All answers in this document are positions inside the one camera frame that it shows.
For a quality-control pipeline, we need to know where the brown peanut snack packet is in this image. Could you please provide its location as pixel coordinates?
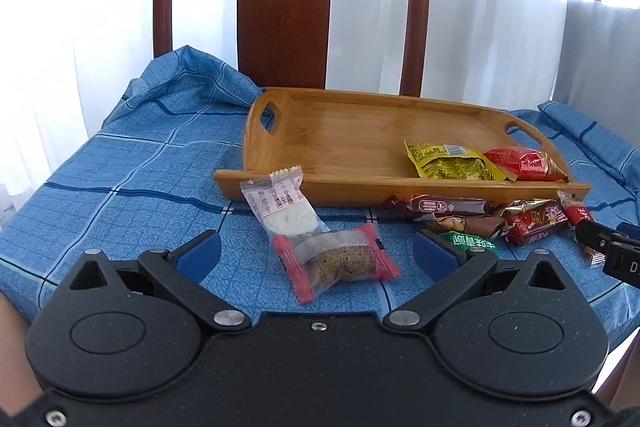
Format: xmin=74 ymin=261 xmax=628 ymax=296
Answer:
xmin=422 ymin=214 xmax=508 ymax=239

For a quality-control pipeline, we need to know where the person's right leg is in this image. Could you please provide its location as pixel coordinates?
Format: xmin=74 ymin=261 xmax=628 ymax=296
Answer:
xmin=597 ymin=342 xmax=640 ymax=413

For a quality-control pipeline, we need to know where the maroon chocolate bar packet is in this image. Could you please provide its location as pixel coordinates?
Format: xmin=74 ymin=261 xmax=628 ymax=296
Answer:
xmin=382 ymin=193 xmax=506 ymax=222

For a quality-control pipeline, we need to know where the red and gold snack packet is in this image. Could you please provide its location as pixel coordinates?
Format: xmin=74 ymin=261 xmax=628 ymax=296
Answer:
xmin=502 ymin=199 xmax=573 ymax=247

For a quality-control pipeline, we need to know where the white sheer curtain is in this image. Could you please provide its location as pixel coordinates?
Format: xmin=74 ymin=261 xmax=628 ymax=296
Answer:
xmin=0 ymin=0 xmax=640 ymax=208

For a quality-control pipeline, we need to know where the white rice cracker packet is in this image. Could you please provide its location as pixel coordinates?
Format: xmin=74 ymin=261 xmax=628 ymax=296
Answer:
xmin=240 ymin=165 xmax=326 ymax=240

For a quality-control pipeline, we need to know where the grey cloth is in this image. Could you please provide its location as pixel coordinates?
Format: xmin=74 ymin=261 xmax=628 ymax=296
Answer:
xmin=552 ymin=0 xmax=640 ymax=142

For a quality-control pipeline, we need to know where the green snack packet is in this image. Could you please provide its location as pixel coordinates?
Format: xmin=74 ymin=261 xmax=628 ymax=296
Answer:
xmin=437 ymin=231 xmax=501 ymax=259

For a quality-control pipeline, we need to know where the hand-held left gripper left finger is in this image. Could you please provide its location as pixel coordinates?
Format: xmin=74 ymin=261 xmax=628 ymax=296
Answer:
xmin=67 ymin=229 xmax=253 ymax=334

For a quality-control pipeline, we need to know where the yellow snack packet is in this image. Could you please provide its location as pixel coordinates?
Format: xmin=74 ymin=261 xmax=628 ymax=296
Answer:
xmin=404 ymin=140 xmax=518 ymax=182

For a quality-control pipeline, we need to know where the person's left leg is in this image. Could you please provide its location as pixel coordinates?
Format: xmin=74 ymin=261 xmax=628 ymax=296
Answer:
xmin=0 ymin=294 xmax=43 ymax=408

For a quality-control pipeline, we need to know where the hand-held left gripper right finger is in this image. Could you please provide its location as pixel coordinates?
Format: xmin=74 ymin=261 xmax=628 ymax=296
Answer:
xmin=382 ymin=229 xmax=571 ymax=334

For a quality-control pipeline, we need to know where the person's leg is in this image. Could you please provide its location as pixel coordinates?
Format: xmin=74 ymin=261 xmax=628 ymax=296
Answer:
xmin=597 ymin=342 xmax=640 ymax=413
xmin=0 ymin=294 xmax=43 ymax=408

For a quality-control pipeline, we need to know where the blue checked tablecloth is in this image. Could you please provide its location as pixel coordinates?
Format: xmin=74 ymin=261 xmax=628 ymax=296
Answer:
xmin=0 ymin=44 xmax=640 ymax=360

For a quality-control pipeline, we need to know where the wooden serving tray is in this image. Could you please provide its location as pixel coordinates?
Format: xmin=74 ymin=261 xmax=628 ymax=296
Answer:
xmin=214 ymin=87 xmax=591 ymax=208

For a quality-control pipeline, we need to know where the small red snack packet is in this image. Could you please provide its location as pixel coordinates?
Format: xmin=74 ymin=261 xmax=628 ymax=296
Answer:
xmin=557 ymin=191 xmax=608 ymax=269

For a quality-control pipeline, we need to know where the pink-edged clear biscuit packet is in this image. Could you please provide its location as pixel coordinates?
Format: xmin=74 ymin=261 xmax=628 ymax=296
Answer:
xmin=270 ymin=223 xmax=403 ymax=306

